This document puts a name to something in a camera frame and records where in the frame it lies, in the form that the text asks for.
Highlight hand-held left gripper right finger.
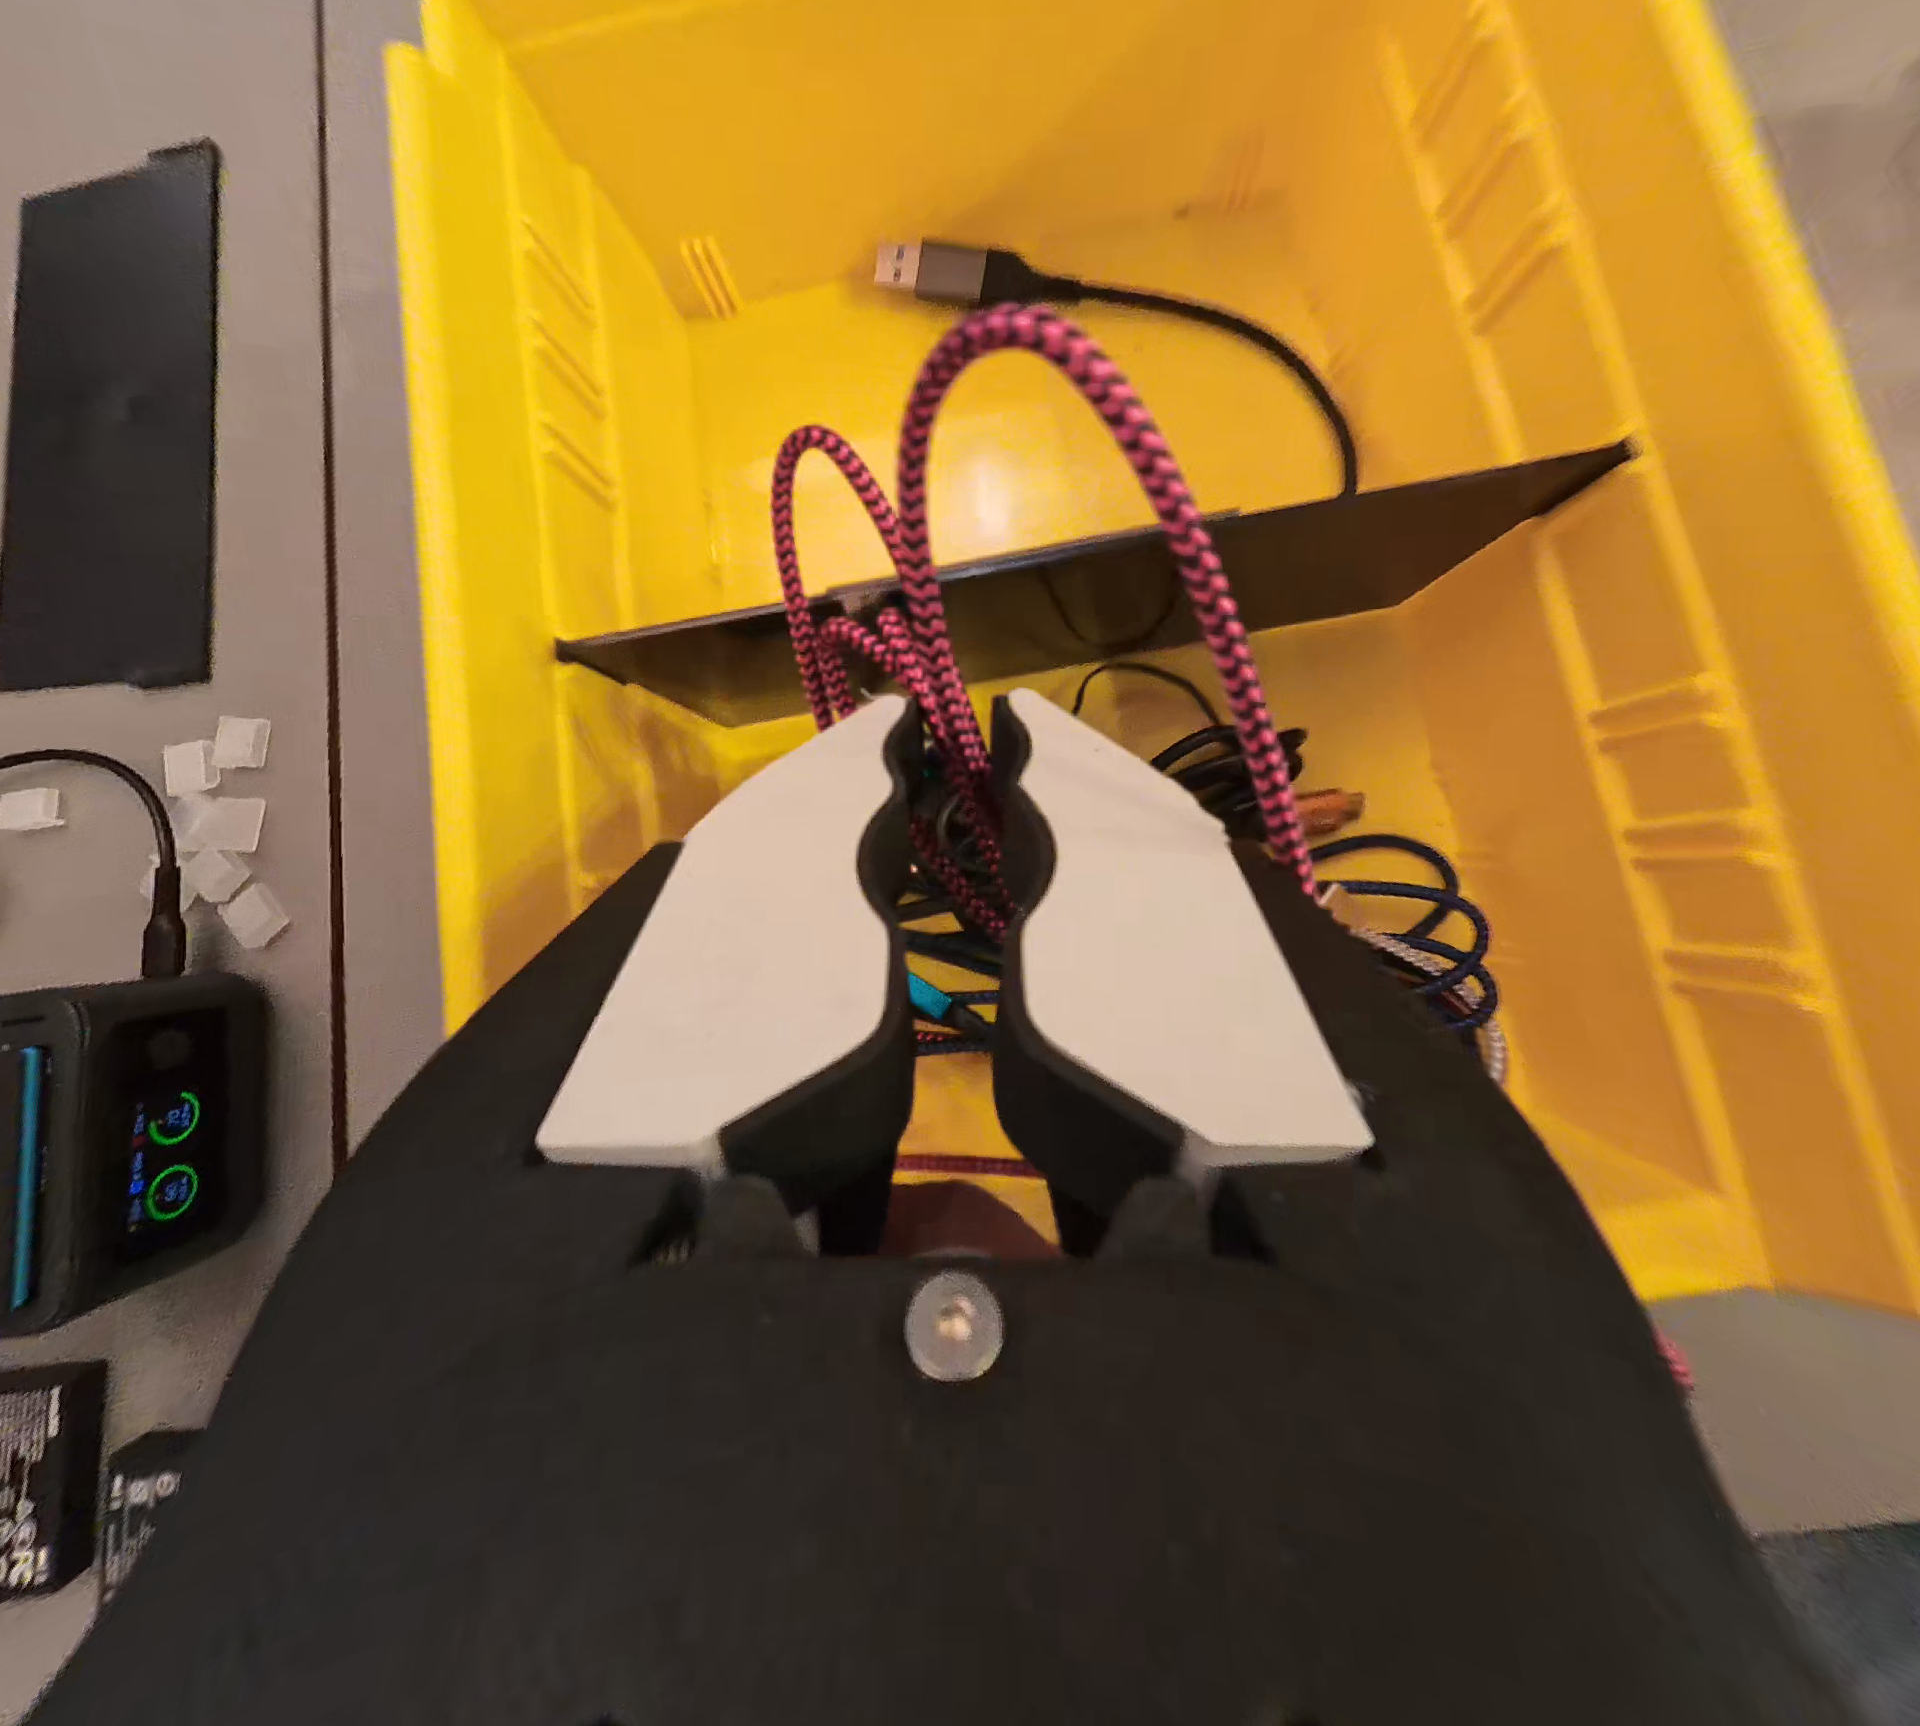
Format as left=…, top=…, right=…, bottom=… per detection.
left=990, top=688, right=1376, bottom=1256

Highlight black rectangular pad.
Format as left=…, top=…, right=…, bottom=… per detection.
left=0, top=141, right=222, bottom=693

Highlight pile of clear plastic caps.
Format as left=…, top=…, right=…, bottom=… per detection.
left=0, top=715, right=290, bottom=955

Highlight pink braided usb cable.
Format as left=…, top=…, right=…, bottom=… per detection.
left=768, top=303, right=1331, bottom=1180

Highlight black charger with display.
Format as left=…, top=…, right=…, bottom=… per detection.
left=0, top=976, right=271, bottom=1335

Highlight white braided cable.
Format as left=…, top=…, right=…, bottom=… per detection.
left=1351, top=921, right=1512, bottom=1092

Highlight person's jeans legs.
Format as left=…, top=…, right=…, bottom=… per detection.
left=1746, top=1528, right=1920, bottom=1726

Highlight short black cable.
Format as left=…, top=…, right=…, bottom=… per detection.
left=0, top=748, right=191, bottom=981

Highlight grey usb hub with cable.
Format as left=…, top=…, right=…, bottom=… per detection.
left=875, top=238, right=1364, bottom=501

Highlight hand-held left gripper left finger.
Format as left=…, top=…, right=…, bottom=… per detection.
left=534, top=689, right=920, bottom=1252

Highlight black labelled battery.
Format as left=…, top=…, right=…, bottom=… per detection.
left=0, top=1362, right=108, bottom=1595
left=97, top=1431, right=198, bottom=1600

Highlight black bin divider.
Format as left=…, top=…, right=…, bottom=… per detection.
left=555, top=438, right=1641, bottom=729

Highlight yellow plastic bin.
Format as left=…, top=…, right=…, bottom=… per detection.
left=374, top=0, right=1920, bottom=1308

